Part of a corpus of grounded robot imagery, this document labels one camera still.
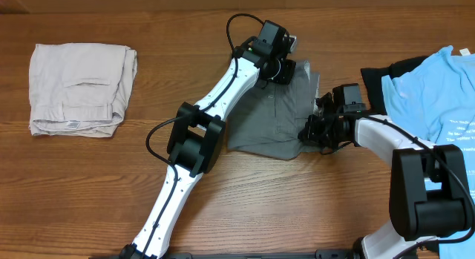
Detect black garment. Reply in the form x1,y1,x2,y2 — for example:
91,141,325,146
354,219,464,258
361,56,428,115

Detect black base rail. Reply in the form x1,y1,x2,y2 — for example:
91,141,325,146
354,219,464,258
88,248,363,259

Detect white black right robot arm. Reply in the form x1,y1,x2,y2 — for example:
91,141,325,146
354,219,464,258
298,93,474,259

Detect grey shorts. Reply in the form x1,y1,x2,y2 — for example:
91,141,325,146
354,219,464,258
226,61,320,160

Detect beige shorts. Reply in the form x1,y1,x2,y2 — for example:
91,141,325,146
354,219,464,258
29,43,137,138

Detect light blue t-shirt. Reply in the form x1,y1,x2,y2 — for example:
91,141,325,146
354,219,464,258
381,45,475,259

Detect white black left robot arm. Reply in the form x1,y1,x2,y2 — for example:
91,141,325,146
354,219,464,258
119,44,295,258

